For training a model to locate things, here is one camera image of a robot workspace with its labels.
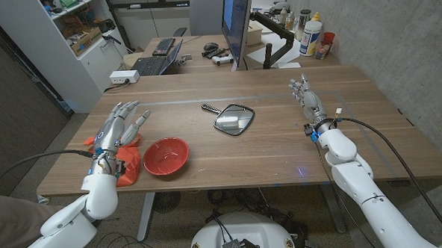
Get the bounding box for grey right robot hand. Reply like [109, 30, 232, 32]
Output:
[287, 72, 329, 125]

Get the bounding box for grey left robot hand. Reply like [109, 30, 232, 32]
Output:
[92, 99, 154, 157]

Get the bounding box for orange ribbon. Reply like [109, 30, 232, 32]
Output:
[82, 131, 145, 189]

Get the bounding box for red bowl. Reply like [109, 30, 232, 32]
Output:
[142, 136, 191, 178]

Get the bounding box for black-framed hand mirror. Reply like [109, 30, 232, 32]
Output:
[201, 101, 257, 138]

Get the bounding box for drinking glass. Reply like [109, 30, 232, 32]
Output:
[313, 39, 333, 60]

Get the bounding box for white power strip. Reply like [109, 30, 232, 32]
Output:
[109, 69, 141, 85]

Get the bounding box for white wipes canister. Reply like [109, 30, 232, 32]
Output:
[297, 19, 324, 58]

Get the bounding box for white paper sheets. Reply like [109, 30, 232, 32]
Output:
[245, 31, 303, 70]

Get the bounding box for red cup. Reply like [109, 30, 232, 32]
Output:
[322, 31, 337, 46]

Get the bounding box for black-lidded jar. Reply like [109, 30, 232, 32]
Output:
[293, 9, 313, 42]

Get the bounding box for dark laptop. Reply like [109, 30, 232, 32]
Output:
[129, 39, 185, 77]

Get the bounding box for white shelf cabinet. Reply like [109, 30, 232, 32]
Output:
[0, 0, 132, 118]

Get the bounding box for beige box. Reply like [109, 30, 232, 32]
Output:
[245, 19, 264, 46]

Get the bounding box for black round grille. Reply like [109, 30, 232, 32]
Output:
[152, 190, 183, 214]

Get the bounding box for white table leg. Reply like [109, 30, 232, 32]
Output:
[319, 182, 349, 235]
[134, 192, 158, 243]

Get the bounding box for cardboard box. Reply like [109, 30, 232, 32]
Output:
[68, 26, 105, 58]

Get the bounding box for white game controller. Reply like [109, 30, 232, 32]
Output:
[211, 53, 235, 66]

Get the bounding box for black keyboard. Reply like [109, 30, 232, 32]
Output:
[151, 37, 177, 58]

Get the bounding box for black remote control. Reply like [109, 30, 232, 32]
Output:
[202, 47, 228, 59]

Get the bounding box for computer monitor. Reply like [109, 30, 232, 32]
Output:
[220, 0, 256, 71]

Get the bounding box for grey office chair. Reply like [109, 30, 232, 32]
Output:
[171, 0, 228, 38]

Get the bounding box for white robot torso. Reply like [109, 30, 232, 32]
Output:
[187, 209, 297, 248]

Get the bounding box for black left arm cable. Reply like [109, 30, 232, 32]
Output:
[0, 147, 98, 191]

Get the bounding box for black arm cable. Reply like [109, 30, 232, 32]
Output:
[0, 147, 98, 191]
[332, 112, 442, 244]

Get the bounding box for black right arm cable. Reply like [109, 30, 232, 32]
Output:
[332, 112, 442, 244]

